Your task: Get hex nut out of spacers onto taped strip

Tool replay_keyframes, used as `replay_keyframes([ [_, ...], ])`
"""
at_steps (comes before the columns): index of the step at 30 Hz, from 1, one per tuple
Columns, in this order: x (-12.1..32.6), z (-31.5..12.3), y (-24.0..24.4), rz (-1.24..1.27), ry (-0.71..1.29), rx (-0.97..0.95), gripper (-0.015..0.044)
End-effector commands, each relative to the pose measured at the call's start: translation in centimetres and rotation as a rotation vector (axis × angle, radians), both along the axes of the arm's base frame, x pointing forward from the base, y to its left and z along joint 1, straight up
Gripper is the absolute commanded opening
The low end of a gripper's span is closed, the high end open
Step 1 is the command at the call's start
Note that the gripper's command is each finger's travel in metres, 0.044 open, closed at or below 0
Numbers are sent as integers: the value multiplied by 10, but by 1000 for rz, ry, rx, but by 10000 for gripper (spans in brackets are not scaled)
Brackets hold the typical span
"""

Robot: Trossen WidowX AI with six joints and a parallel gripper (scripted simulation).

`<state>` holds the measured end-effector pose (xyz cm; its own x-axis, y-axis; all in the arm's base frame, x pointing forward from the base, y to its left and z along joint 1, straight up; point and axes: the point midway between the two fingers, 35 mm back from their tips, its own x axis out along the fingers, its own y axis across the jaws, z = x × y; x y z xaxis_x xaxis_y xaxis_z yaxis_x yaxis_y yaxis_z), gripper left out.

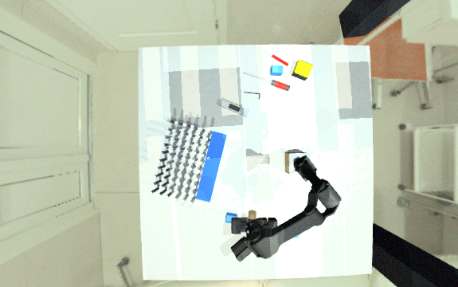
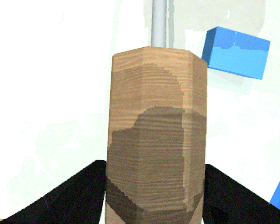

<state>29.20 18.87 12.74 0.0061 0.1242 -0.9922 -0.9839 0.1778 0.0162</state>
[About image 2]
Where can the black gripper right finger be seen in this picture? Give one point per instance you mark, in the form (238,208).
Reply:
(227,202)

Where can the wooden-handled tool with grey metal shaft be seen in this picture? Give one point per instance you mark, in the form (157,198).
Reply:
(157,132)

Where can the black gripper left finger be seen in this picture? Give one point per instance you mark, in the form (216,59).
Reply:
(78,200)

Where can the blue rectangular block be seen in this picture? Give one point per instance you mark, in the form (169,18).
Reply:
(233,52)

